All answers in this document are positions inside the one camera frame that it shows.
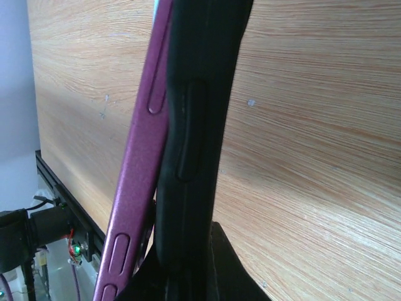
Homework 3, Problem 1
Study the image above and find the purple smartphone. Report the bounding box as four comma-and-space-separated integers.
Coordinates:
93, 1, 173, 300

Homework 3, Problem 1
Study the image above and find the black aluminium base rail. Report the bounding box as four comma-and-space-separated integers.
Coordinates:
35, 150, 105, 261

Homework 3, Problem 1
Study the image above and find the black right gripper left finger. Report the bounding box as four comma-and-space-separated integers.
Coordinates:
114, 243, 169, 301

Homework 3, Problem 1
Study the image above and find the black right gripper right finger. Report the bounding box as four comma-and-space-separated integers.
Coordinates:
206, 222, 271, 301

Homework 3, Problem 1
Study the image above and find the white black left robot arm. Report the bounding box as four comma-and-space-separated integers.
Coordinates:
1, 206, 72, 273

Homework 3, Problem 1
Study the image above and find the left circuit board with leds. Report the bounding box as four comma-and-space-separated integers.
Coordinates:
68, 229, 82, 266

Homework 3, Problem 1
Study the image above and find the black phone case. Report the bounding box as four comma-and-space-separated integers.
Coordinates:
155, 1, 253, 272

